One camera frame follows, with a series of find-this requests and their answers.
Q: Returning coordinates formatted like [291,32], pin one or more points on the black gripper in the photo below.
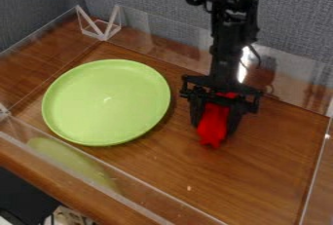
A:
[201,90]

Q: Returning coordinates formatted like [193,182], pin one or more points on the red ridged carrot block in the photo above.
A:
[213,126]

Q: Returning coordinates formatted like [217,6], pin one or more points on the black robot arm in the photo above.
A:
[235,31]

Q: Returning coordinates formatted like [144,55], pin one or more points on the green round plate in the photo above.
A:
[106,102]

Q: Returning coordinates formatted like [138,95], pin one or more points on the clear acrylic enclosure wall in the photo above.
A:
[267,177]

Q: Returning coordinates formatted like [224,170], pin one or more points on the clear acrylic corner bracket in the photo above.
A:
[96,28]

